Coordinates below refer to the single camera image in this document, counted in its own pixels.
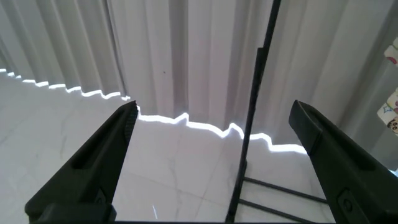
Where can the black clothes rack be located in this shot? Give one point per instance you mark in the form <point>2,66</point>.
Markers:
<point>255,87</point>

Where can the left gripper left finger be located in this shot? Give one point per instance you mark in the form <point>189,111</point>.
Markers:
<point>87,174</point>

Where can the cream printed garment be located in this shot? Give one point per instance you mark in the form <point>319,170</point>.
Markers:
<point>390,113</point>

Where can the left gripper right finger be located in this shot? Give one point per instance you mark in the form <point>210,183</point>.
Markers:
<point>351,174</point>

